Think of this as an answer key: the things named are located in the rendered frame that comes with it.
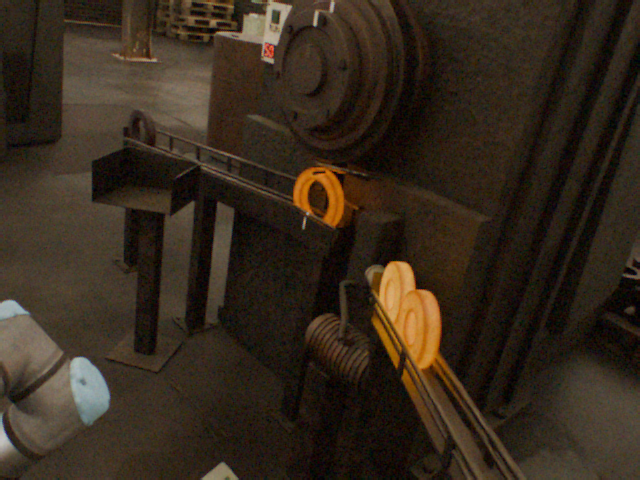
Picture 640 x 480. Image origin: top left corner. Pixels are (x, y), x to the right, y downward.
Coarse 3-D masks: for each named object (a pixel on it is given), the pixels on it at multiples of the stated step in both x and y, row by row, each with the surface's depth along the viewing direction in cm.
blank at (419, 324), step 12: (408, 300) 113; (420, 300) 107; (432, 300) 107; (408, 312) 113; (420, 312) 106; (432, 312) 105; (408, 324) 114; (420, 324) 106; (432, 324) 104; (408, 336) 114; (420, 336) 105; (432, 336) 104; (408, 348) 111; (420, 348) 105; (432, 348) 104; (420, 360) 106; (432, 360) 106
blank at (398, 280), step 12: (396, 264) 123; (408, 264) 124; (384, 276) 130; (396, 276) 122; (408, 276) 120; (384, 288) 129; (396, 288) 121; (408, 288) 119; (384, 300) 129; (396, 300) 121; (396, 312) 120; (396, 324) 121
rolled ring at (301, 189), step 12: (312, 168) 159; (300, 180) 163; (312, 180) 162; (324, 180) 156; (336, 180) 156; (300, 192) 164; (336, 192) 154; (300, 204) 165; (336, 204) 154; (336, 216) 156
